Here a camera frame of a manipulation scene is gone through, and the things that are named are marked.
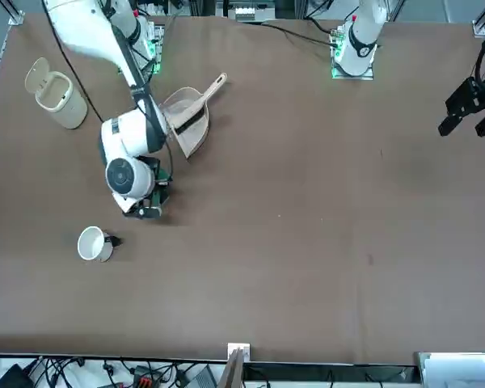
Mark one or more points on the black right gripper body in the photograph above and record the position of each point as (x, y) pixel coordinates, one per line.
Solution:
(155, 165)

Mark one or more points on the green microfibre cloth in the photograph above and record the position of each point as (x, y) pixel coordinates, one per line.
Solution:
(160, 198)

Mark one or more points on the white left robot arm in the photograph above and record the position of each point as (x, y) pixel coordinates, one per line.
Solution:
(365, 24)

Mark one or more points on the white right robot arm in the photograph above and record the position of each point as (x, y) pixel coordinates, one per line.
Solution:
(85, 32)

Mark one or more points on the beige plastic dustpan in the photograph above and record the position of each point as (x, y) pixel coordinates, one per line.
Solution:
(194, 139)

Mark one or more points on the beige hand brush black bristles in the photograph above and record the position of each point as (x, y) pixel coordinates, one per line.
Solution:
(214, 87)

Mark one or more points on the beige trash bin with lid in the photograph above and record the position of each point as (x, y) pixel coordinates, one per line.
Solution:
(64, 109)

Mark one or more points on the black box with orange connectors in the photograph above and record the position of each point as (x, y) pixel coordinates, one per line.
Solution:
(141, 382)

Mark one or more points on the grey power brick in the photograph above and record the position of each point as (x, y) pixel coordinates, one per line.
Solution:
(204, 378)

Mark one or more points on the brown wooden board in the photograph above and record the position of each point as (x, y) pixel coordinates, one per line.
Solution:
(230, 372)

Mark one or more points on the translucent plastic box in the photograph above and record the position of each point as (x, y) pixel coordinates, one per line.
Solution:
(456, 369)

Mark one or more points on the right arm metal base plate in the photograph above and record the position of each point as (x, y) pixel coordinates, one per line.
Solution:
(158, 44)

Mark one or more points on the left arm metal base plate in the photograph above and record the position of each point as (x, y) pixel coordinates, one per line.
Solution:
(335, 72)

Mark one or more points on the white table edge bracket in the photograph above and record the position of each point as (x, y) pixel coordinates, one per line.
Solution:
(239, 348)

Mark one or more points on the small aluminium corner bracket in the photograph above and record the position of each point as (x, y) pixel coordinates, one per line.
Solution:
(17, 18)

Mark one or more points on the black table frame rail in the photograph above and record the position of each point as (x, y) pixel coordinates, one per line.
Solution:
(327, 368)

